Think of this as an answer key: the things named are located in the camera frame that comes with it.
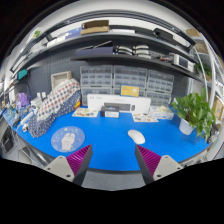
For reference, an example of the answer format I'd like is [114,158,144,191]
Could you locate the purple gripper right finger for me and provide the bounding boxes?
[135,145,182,184]

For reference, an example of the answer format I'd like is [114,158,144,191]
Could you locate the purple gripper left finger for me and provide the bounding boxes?
[44,145,93,186]

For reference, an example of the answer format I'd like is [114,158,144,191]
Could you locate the round light blue mouse pad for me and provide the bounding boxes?
[51,126,85,153]

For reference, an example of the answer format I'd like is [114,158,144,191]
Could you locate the white computer mouse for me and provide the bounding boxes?
[128,130,145,144]

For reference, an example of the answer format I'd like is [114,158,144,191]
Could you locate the right picture card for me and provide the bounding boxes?
[132,114,157,123]

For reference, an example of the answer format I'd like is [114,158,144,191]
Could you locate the picture card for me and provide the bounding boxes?
[72,108,98,118]
[132,114,157,123]

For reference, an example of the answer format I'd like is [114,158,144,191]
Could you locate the left picture card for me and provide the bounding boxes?
[72,108,98,118]

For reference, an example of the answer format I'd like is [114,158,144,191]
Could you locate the clear plastic container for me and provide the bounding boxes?
[150,106,174,120]

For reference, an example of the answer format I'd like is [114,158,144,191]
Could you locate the small black white box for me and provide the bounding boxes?
[100,106,119,118]

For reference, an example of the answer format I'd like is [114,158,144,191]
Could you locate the white keyboard box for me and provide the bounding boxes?
[87,94,151,113]

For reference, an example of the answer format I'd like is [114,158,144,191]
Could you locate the green potted plant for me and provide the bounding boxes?
[172,88,216,139]

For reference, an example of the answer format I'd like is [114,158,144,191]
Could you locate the patterned fabric bundle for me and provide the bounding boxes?
[28,78,81,138]

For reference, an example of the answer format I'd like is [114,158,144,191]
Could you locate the yellow card box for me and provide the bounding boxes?
[120,85,139,97]

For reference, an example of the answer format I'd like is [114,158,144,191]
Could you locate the grey drawer organiser cabinet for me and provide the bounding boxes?
[80,65,174,106]

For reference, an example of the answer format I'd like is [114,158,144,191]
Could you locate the purple toy figure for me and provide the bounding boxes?
[16,92,30,109]

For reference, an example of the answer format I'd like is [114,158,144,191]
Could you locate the white basket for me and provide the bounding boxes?
[51,71,72,89]

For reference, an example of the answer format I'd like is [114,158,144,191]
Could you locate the white device on shelf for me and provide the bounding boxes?
[173,54,194,72]

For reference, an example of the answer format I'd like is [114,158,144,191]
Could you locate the stacked white dishes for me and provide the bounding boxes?
[115,45,151,58]

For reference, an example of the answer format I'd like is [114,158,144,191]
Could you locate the dark flat case on shelf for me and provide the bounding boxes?
[76,41,113,57]

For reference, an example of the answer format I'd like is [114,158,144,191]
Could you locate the cardboard box on shelf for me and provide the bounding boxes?
[81,20,110,35]

